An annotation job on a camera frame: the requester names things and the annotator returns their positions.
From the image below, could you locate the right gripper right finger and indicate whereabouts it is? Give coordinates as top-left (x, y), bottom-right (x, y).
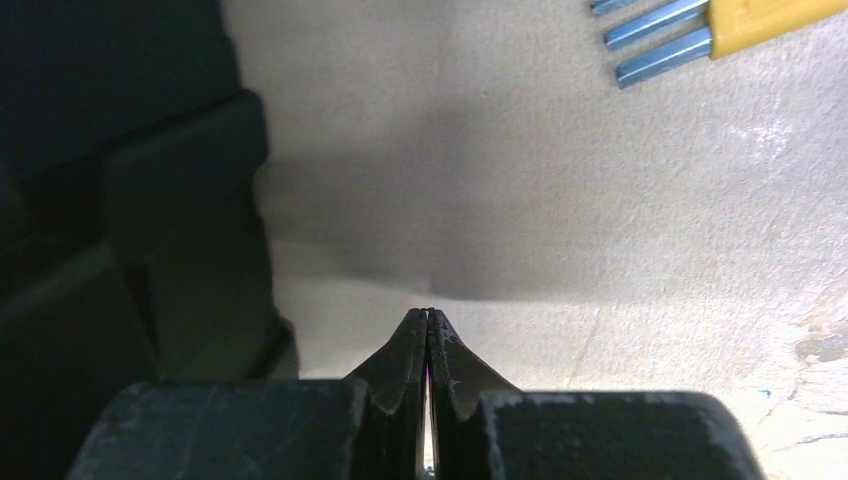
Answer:
top-left (427, 309), bottom-right (764, 479)

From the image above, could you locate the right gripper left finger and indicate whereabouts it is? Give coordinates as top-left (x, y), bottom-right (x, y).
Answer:
top-left (69, 309), bottom-right (428, 479)

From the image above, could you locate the black plastic toolbox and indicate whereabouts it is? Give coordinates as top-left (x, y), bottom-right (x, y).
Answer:
top-left (1, 1), bottom-right (284, 479)

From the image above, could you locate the yellow hex key set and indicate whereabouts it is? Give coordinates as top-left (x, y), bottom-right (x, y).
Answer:
top-left (603, 0), bottom-right (847, 89)

